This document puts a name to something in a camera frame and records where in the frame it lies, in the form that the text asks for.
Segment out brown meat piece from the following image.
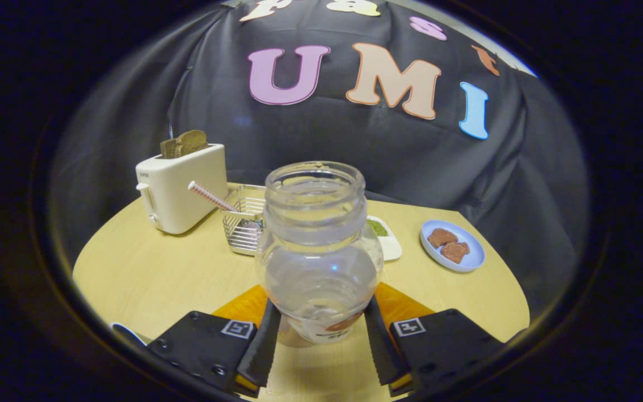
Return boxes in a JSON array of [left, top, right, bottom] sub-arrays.
[[440, 241, 471, 264], [428, 228, 459, 249]]

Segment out clear plastic juice bottle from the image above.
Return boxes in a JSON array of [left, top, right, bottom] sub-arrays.
[[255, 161, 385, 344]]

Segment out wooden table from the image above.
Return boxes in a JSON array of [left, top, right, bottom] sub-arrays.
[[72, 183, 530, 402]]

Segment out black backdrop cloth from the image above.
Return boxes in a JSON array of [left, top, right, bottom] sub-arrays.
[[48, 0, 589, 322]]

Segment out metal wire basket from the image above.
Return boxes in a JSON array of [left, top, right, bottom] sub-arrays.
[[222, 184, 269, 256]]

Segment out white toaster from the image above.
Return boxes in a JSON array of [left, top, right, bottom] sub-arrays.
[[136, 143, 228, 235]]

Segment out pink striped straw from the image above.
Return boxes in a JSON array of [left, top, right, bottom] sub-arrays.
[[188, 180, 238, 213]]

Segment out light blue cup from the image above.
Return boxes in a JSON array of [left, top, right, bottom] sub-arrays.
[[111, 322, 146, 347]]

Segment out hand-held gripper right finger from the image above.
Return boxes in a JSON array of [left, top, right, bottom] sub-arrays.
[[363, 282, 506, 397]]

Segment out white divided dish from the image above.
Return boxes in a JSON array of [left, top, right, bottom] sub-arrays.
[[366, 215, 403, 261]]

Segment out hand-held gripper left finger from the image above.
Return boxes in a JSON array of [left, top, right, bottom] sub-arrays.
[[146, 285, 282, 398]]

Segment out brown toast slices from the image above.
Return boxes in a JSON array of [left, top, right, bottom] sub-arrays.
[[160, 130, 209, 159]]

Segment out blue plate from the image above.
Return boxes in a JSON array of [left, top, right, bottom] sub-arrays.
[[420, 219, 486, 273]]

